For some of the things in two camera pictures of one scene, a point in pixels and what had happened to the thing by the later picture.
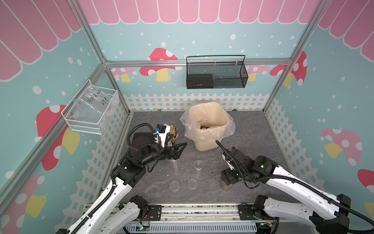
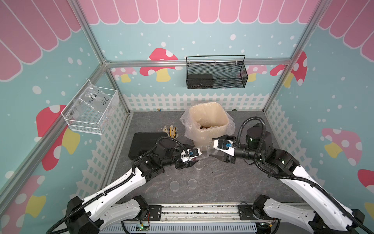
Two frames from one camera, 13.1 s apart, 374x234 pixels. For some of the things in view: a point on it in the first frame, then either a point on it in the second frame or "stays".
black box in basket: (200, 81) stays
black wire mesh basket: (216, 71) stays
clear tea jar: (198, 166) stays
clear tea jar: (225, 187) → (208, 149)
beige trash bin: (209, 122) stays
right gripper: (226, 174) → (224, 158)
